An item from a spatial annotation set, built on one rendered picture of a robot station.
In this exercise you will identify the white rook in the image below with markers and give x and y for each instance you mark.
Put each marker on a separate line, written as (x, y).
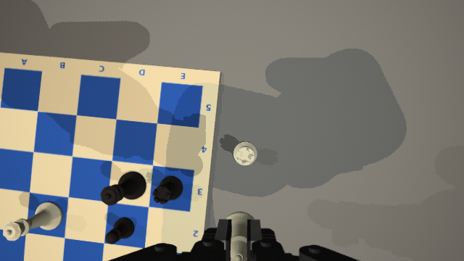
(245, 153)

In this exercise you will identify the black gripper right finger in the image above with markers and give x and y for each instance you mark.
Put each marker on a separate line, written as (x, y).
(262, 246)

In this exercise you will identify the white chess piece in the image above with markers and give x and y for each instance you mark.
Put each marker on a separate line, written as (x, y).
(48, 215)
(239, 235)

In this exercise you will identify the blue and cream chessboard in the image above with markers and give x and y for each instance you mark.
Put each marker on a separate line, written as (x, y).
(70, 127)

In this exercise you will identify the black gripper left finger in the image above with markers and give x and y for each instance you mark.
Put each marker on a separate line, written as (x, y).
(216, 246)

